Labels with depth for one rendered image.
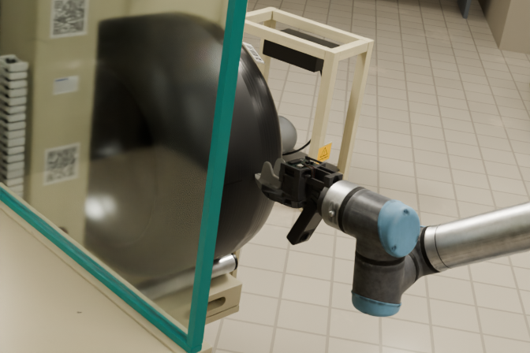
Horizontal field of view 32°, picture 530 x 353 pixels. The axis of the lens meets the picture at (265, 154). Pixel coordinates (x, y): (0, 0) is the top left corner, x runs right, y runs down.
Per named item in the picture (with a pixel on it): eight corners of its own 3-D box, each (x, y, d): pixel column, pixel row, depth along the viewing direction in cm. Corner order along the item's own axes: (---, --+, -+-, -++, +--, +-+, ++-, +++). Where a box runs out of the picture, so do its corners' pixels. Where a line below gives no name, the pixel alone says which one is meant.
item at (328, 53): (307, 214, 440) (335, 53, 408) (208, 169, 470) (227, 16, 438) (345, 193, 467) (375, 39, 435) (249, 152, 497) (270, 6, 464)
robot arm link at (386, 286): (414, 302, 175) (420, 243, 171) (386, 328, 166) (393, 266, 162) (369, 287, 180) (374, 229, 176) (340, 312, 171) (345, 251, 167)
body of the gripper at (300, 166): (304, 154, 183) (351, 172, 175) (301, 195, 185) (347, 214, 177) (277, 161, 178) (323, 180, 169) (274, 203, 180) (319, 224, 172)
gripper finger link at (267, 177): (257, 153, 187) (290, 166, 181) (255, 180, 189) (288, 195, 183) (246, 156, 185) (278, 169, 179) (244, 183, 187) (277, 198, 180)
